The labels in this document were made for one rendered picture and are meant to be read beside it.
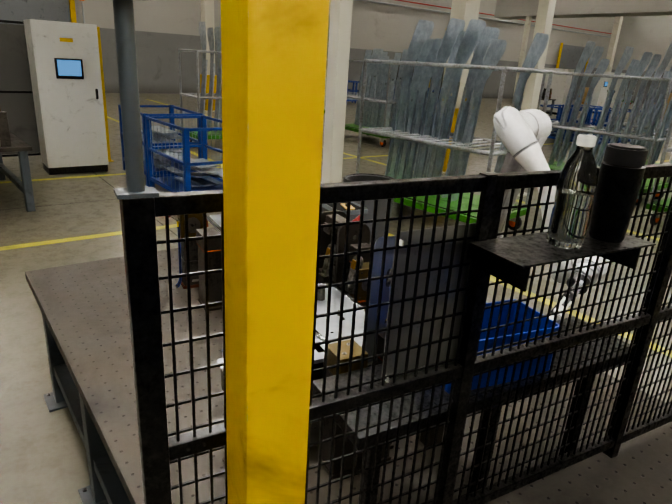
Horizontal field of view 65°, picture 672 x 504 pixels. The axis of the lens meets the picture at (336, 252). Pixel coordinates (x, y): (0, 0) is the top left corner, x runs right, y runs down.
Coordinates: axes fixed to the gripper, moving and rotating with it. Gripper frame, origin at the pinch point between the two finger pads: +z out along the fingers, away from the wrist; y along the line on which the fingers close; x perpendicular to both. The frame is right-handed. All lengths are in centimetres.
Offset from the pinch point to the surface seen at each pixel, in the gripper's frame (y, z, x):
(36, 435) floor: -94, 159, -141
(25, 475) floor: -78, 168, -122
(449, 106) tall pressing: -270, -304, -199
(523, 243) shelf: 83, 40, -17
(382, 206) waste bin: -230, -128, -154
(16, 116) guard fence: -417, 7, -704
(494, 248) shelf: 86, 47, -20
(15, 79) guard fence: -381, -24, -724
